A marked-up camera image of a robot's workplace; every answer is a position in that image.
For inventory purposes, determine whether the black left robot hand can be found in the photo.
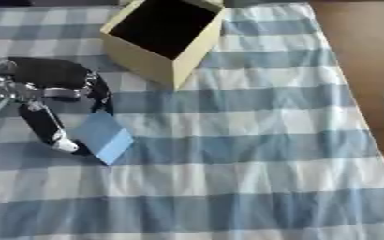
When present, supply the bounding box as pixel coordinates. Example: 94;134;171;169
7;56;115;157

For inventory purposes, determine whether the tan cardboard box black inside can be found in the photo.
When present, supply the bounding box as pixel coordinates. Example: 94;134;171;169
98;0;229;91

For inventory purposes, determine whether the blue rectangular block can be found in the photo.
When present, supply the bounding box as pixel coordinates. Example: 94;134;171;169
68;109;137;166

